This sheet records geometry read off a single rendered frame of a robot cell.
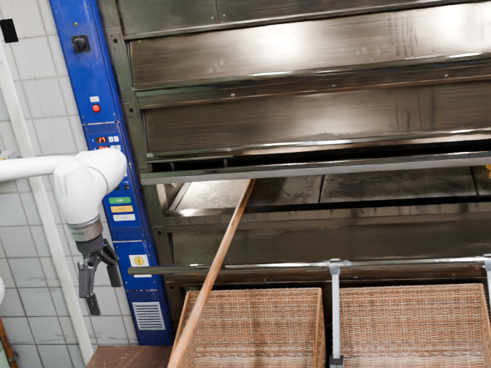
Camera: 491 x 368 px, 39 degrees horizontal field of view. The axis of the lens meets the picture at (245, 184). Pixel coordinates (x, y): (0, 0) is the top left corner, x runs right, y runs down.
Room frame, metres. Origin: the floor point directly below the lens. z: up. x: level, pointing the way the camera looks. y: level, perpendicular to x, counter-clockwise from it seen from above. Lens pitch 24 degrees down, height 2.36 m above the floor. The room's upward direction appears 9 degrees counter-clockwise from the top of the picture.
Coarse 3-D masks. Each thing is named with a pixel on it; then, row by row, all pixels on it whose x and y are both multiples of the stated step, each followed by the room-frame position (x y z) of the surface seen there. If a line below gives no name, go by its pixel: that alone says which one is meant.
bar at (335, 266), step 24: (240, 264) 2.01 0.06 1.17; (264, 264) 1.99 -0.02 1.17; (288, 264) 1.96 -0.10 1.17; (312, 264) 1.94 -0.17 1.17; (336, 264) 1.92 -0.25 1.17; (360, 264) 1.90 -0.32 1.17; (384, 264) 1.88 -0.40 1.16; (408, 264) 1.86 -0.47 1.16; (432, 264) 1.84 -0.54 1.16; (456, 264) 1.82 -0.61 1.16; (480, 264) 1.81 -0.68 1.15; (336, 288) 1.88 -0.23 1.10; (336, 312) 1.83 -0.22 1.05; (336, 336) 1.77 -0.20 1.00; (336, 360) 1.72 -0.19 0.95
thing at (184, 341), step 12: (252, 180) 2.60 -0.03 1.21; (240, 204) 2.39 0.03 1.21; (240, 216) 2.32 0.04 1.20; (228, 228) 2.22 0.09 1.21; (228, 240) 2.14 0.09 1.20; (216, 264) 1.98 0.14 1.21; (216, 276) 1.93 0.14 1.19; (204, 288) 1.85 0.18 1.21; (204, 300) 1.79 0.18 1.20; (192, 312) 1.73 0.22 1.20; (192, 324) 1.67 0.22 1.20; (180, 348) 1.57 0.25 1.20; (180, 360) 1.53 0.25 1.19
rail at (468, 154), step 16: (336, 160) 2.15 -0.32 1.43; (352, 160) 2.13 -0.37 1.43; (368, 160) 2.11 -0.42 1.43; (384, 160) 2.10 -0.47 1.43; (400, 160) 2.09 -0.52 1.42; (416, 160) 2.07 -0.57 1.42; (432, 160) 2.06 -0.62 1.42; (144, 176) 2.31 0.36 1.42; (160, 176) 2.30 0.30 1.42; (176, 176) 2.29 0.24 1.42
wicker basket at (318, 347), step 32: (288, 288) 2.31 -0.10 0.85; (320, 288) 2.28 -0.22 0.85; (256, 320) 2.31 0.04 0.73; (288, 320) 2.28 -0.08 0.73; (320, 320) 2.14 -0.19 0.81; (192, 352) 2.31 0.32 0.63; (224, 352) 2.32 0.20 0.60; (256, 352) 2.28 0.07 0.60; (288, 352) 2.25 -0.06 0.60; (320, 352) 2.08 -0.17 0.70
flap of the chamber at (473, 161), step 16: (480, 144) 2.20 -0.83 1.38; (240, 160) 2.41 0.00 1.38; (256, 160) 2.38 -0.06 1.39; (272, 160) 2.35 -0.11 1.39; (288, 160) 2.32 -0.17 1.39; (304, 160) 2.29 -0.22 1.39; (320, 160) 2.26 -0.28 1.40; (448, 160) 2.05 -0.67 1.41; (464, 160) 2.03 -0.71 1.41; (480, 160) 2.02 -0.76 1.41; (192, 176) 2.27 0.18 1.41; (208, 176) 2.25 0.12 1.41; (224, 176) 2.24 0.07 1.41; (240, 176) 2.22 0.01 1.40; (256, 176) 2.21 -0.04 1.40; (272, 176) 2.19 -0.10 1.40; (288, 176) 2.18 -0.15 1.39
